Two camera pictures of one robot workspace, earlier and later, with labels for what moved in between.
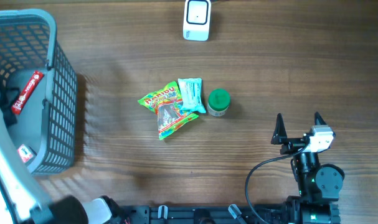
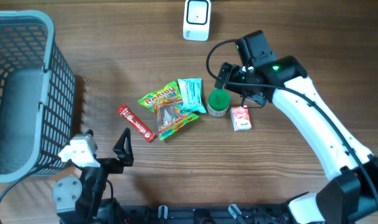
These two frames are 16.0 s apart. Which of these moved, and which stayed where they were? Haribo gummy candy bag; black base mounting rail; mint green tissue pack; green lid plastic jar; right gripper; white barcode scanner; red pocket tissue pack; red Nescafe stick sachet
Moved: right gripper; red pocket tissue pack; red Nescafe stick sachet
Stayed: black base mounting rail; green lid plastic jar; Haribo gummy candy bag; mint green tissue pack; white barcode scanner
